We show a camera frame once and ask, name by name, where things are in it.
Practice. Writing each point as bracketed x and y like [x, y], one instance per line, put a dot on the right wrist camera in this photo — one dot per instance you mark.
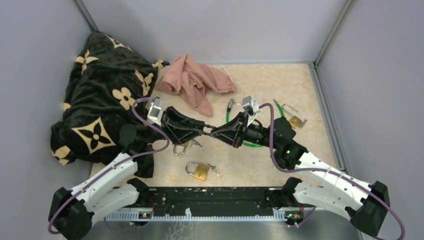
[251, 107]

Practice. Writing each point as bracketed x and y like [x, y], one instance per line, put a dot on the pink cloth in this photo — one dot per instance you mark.
[192, 81]

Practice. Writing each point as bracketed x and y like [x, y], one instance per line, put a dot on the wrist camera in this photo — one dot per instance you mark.
[251, 107]
[155, 113]

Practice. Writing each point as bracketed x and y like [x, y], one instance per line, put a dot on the black padlock with keys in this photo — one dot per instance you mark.
[207, 129]

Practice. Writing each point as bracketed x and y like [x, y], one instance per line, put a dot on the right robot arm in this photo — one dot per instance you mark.
[365, 205]

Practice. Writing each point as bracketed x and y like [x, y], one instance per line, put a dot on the brass padlock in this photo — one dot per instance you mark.
[180, 150]
[200, 171]
[294, 120]

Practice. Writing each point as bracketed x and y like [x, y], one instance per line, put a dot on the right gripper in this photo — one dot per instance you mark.
[230, 132]

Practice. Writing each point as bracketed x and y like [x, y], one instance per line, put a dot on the green cable lock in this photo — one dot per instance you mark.
[232, 102]

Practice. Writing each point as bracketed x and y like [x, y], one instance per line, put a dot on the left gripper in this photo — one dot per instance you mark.
[181, 135]

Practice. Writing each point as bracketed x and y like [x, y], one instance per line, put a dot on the black floral blanket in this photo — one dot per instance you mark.
[106, 80]

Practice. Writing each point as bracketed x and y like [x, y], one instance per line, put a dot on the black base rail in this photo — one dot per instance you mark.
[216, 201]

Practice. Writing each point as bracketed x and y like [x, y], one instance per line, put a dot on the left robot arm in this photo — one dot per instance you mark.
[75, 211]

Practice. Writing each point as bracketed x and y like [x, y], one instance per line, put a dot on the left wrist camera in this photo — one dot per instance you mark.
[155, 113]

